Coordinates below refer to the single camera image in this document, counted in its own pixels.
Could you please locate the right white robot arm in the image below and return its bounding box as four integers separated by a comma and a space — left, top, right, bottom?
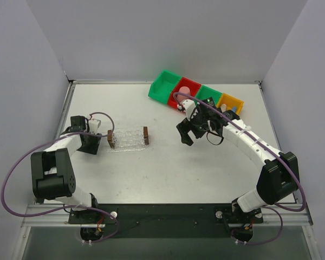
177, 99, 298, 213

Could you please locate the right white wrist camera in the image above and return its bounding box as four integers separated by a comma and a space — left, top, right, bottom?
177, 99, 197, 121

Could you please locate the yellow bin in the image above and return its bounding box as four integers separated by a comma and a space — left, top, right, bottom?
216, 93, 244, 115

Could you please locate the toothpaste tube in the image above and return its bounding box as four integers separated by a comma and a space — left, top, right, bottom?
220, 104, 237, 113

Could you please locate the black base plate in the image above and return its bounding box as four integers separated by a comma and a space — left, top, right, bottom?
68, 203, 263, 238

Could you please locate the far green bin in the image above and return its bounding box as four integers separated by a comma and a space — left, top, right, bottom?
148, 70, 181, 105

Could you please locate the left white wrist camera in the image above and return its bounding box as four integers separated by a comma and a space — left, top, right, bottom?
88, 119, 101, 134

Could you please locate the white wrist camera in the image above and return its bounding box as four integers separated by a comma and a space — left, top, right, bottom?
177, 99, 197, 121
88, 119, 101, 134

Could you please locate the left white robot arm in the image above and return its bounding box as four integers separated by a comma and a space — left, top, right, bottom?
30, 116, 101, 223

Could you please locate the green bin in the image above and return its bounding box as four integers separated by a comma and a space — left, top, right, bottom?
148, 70, 181, 105
195, 85, 222, 105

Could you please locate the pink cup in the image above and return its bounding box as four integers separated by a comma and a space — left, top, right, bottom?
177, 86, 191, 103

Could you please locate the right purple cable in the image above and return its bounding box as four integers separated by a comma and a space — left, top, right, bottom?
172, 91, 307, 246

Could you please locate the clear rack with brown ends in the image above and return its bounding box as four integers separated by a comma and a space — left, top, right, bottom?
107, 126, 150, 152

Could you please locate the clear textured acrylic tray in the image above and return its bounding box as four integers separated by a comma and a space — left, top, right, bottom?
98, 126, 150, 153

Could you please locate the red bin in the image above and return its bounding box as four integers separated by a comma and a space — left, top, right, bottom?
167, 77, 201, 109

